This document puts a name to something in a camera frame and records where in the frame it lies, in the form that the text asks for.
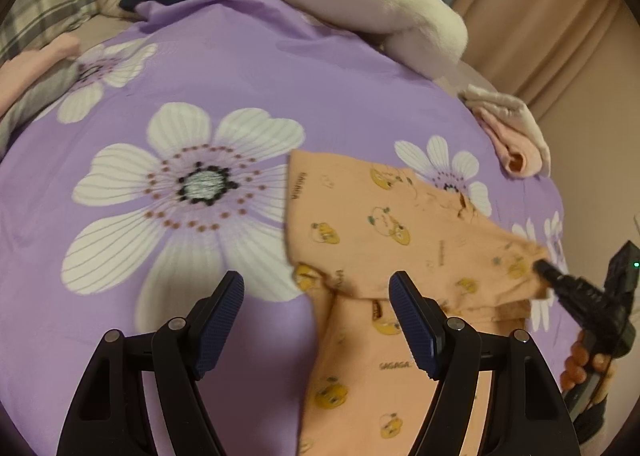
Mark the pink folded garment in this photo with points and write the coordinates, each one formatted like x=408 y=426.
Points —
x=515 y=150

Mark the light pink cloth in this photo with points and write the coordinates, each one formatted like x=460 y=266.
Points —
x=30 y=65

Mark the orange cartoon print shirt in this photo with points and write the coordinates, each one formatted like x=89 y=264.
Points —
x=360 y=216

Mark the purple floral bedsheet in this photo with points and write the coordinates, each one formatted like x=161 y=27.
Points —
x=240 y=75

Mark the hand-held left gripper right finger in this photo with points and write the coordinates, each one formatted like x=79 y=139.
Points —
x=412 y=326

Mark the grey plaid pillow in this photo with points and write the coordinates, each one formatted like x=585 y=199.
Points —
x=45 y=5

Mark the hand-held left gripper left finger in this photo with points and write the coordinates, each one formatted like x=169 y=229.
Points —
x=220 y=326

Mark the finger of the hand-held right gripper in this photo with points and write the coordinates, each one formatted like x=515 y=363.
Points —
x=565 y=286

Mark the beige curtain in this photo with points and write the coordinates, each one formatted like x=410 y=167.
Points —
x=550 y=25

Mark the person's right hand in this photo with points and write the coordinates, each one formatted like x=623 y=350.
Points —
x=575 y=366

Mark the grey cloth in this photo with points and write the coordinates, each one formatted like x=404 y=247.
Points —
x=35 y=100

